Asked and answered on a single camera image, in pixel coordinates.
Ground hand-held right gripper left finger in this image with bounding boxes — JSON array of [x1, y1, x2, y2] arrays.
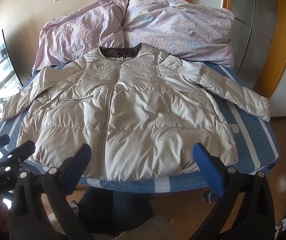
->
[[8, 144, 92, 240]]

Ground glass table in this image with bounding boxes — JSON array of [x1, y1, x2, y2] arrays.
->
[[0, 90, 16, 123]]

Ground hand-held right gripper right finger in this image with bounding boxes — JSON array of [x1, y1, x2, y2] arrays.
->
[[193, 142, 276, 240]]

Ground black flat television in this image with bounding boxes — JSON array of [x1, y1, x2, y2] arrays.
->
[[0, 29, 24, 98]]

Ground person's legs in dark pants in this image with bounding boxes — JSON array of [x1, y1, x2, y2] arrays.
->
[[78, 186, 156, 240]]

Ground wooden framed frosted glass door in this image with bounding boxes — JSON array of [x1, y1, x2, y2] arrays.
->
[[223, 0, 286, 98]]

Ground bed with blue striped sheet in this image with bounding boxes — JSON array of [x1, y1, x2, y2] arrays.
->
[[0, 62, 281, 203]]

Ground pink floral duvet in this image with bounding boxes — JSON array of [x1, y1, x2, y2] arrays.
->
[[32, 0, 236, 74]]

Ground beige puffer jacket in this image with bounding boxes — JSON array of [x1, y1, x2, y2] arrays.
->
[[2, 42, 271, 182]]

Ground small metal object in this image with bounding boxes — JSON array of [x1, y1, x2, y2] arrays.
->
[[68, 200, 80, 217]]

